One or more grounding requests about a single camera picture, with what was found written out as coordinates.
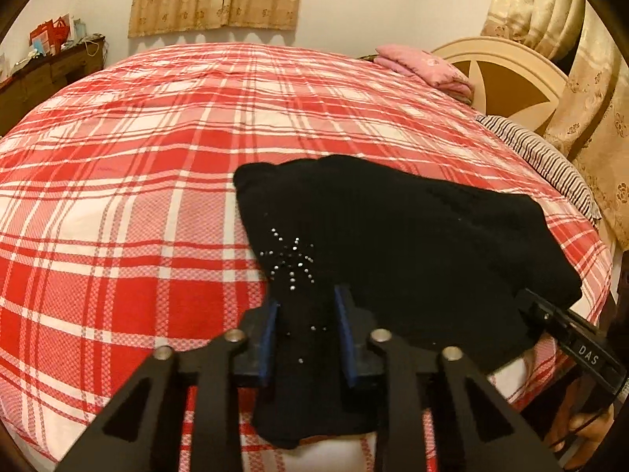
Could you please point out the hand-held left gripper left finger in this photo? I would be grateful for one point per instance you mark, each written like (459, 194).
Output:
(268, 349)

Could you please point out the cream wooden headboard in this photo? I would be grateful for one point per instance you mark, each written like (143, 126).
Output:
(521, 83)

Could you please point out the black pants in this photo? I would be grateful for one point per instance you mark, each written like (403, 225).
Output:
(393, 236)

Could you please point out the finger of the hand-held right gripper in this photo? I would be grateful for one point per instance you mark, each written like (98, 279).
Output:
(533, 307)

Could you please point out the red plaid bed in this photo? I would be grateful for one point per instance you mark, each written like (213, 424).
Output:
(147, 196)

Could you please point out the pink folded blanket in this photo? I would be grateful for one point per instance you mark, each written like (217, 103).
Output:
(427, 66)

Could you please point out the beige patterned curtain panel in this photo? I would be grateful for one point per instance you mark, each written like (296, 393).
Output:
(533, 5)
(599, 123)

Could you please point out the striped pillow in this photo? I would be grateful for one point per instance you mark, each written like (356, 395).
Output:
(545, 157)

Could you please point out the red gift bag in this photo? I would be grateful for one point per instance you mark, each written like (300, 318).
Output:
(49, 34)

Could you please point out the person's right hand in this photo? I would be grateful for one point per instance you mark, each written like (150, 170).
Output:
(587, 427)

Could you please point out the dark wooden dresser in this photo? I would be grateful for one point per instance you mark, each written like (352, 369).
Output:
(34, 83)

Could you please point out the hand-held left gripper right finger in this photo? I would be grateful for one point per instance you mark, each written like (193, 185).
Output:
(347, 340)

